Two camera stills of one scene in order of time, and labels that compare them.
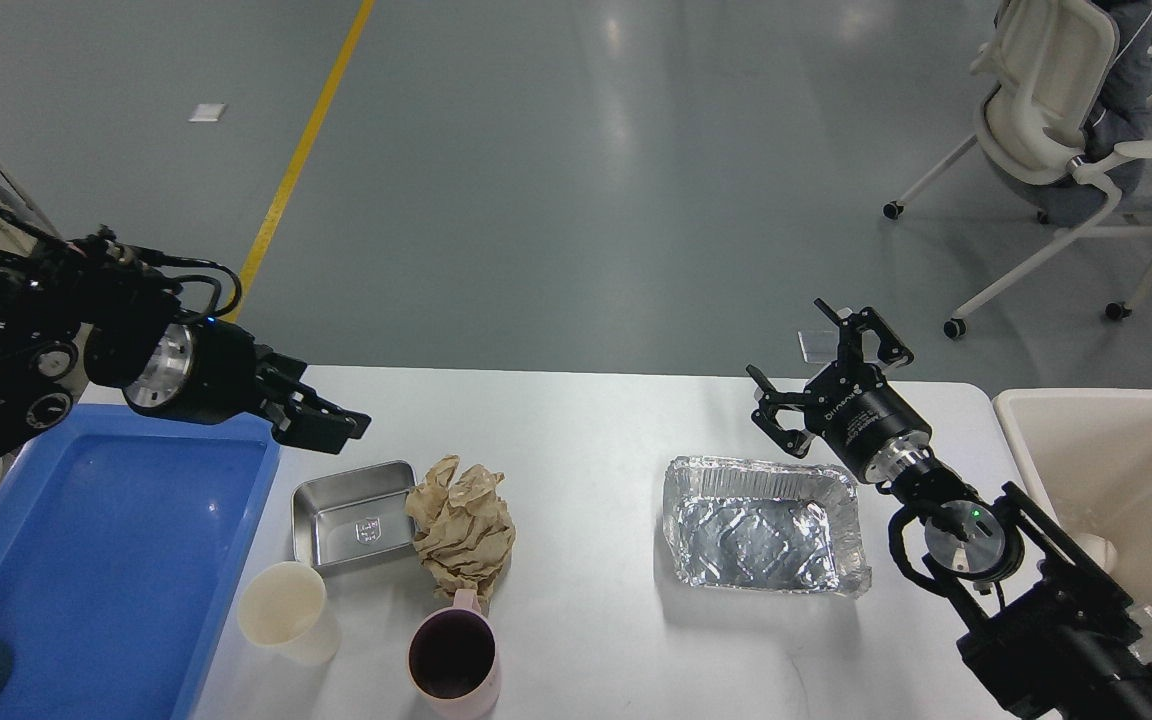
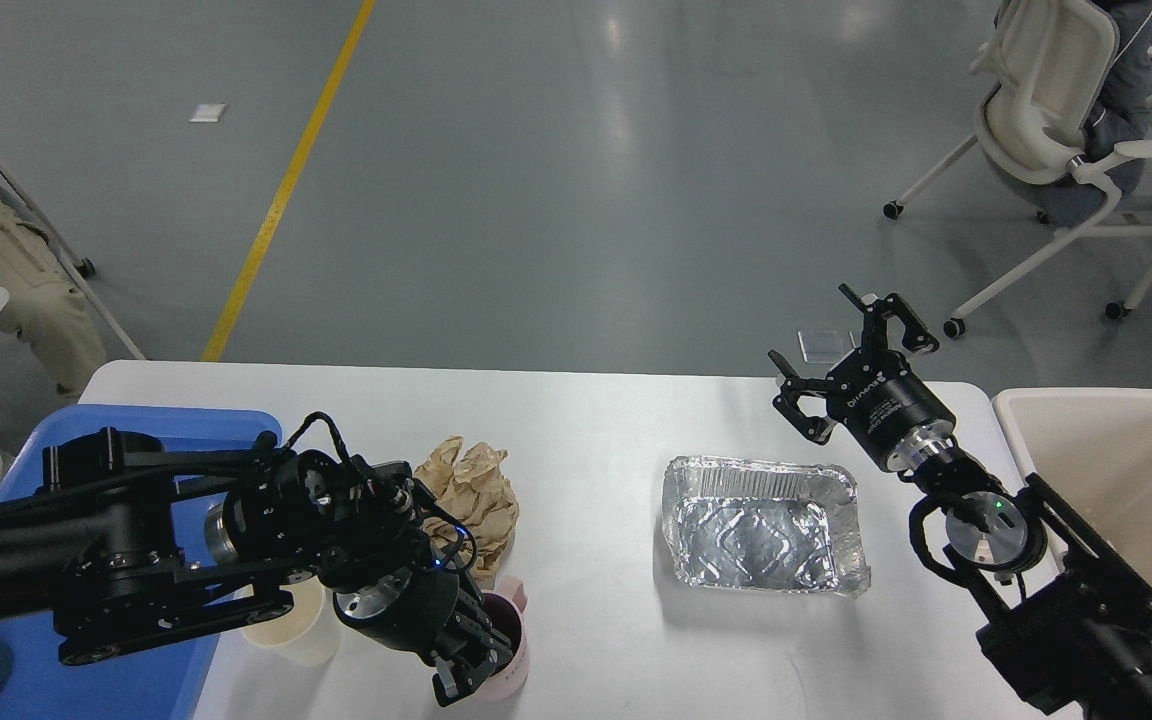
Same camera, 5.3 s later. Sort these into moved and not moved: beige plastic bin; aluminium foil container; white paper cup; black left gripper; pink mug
Moved: black left gripper; pink mug
Not moved: beige plastic bin; aluminium foil container; white paper cup
